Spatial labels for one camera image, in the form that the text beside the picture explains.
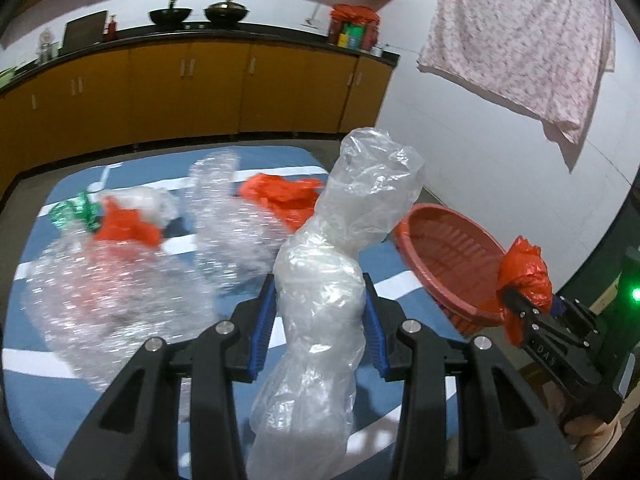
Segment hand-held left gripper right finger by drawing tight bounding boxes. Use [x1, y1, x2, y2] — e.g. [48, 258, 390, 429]
[362, 272, 581, 480]

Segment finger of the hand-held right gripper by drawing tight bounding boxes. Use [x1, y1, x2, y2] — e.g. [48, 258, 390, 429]
[501, 286, 557, 350]
[552, 299, 602, 351]

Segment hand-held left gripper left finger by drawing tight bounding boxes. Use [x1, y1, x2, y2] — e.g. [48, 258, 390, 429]
[54, 275, 277, 480]

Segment orange plastic bag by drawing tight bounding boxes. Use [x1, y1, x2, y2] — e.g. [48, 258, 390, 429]
[496, 236, 554, 347]
[94, 197, 167, 249]
[239, 172, 327, 234]

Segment long clear plastic bag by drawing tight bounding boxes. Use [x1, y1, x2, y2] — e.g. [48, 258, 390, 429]
[247, 127, 426, 480]

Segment red plastic basket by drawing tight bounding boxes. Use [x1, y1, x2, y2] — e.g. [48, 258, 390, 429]
[394, 203, 516, 339]

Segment small bubble wrap sheet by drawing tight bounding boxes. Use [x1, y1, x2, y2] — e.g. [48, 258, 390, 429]
[184, 149, 302, 292]

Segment large bubble wrap sheet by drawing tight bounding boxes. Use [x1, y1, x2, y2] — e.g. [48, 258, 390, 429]
[22, 227, 238, 392]

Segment translucent plastic bag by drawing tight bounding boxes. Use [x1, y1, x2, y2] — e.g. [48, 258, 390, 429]
[116, 186, 179, 227]

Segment green foil wrapper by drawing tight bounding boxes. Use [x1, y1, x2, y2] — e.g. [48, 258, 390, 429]
[48, 192, 107, 234]

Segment person's right hand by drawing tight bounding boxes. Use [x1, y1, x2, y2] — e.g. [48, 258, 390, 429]
[562, 407, 623, 467]

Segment yellow kitchen base cabinets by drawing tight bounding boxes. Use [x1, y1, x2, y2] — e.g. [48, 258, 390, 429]
[0, 25, 402, 197]

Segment blue white-striped mat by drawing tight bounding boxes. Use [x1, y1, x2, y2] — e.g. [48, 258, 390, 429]
[0, 144, 467, 480]

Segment floral hanging cloth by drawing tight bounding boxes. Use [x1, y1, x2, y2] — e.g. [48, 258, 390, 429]
[416, 0, 617, 146]

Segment red bag of packets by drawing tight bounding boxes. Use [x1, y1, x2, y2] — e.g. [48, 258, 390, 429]
[328, 3, 382, 51]

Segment black wok with lid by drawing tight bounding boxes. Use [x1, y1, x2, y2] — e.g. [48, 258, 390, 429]
[203, 0, 250, 24]

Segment wooden cutting board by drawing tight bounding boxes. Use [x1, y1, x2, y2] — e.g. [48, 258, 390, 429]
[62, 10, 109, 54]

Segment glass jar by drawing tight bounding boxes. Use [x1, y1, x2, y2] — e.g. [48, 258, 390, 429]
[38, 27, 61, 62]

